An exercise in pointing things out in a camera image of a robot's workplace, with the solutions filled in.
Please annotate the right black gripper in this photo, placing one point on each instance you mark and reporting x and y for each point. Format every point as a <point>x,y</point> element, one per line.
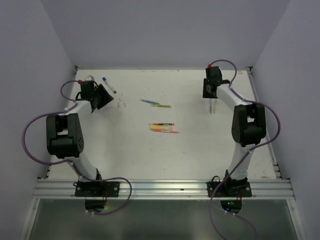
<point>205,93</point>

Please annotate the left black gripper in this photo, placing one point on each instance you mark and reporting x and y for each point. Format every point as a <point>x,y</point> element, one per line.
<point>106,98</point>

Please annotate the green thin pen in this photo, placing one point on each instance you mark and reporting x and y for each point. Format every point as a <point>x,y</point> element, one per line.
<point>210,106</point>

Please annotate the yellow thin pen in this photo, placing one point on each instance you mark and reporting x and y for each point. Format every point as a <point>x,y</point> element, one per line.
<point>214,106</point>

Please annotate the blue white marker pen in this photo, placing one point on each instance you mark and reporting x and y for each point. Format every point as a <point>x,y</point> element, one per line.
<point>109,85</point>

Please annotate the blue highlighter pen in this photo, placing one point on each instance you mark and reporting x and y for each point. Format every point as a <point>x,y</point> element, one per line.
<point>149,102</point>

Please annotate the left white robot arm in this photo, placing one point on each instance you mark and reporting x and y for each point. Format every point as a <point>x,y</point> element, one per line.
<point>64,137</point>

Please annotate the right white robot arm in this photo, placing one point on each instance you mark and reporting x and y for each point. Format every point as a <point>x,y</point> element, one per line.
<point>248,128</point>

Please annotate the yellow gold highlighter pen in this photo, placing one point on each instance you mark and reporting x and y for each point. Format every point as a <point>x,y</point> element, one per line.
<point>161,105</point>

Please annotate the dark red pen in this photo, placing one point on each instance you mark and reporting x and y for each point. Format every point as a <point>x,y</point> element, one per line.
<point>161,124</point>

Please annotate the fat yellow highlighter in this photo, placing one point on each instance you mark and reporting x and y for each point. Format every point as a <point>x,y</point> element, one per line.
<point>160,128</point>

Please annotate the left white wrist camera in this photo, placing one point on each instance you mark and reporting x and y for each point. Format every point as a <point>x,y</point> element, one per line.
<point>90,78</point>

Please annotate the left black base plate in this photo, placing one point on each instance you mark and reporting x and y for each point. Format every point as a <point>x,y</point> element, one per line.
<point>97,189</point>

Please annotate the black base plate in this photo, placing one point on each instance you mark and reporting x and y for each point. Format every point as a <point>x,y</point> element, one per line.
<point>97,189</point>
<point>232,189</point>

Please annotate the aluminium front rail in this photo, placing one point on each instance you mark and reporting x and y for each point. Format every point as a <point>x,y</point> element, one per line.
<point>259,189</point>

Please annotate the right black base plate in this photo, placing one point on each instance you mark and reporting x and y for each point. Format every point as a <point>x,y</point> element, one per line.
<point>232,189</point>

